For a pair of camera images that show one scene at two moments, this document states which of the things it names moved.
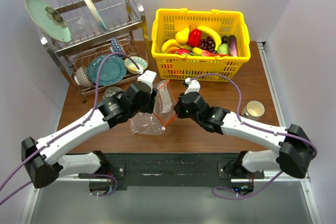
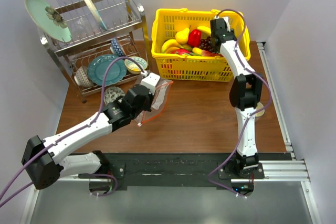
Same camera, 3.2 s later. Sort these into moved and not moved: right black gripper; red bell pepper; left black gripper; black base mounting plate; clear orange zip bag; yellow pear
Moved: right black gripper; clear orange zip bag
Not moved: yellow pear; black base mounting plate; left black gripper; red bell pepper
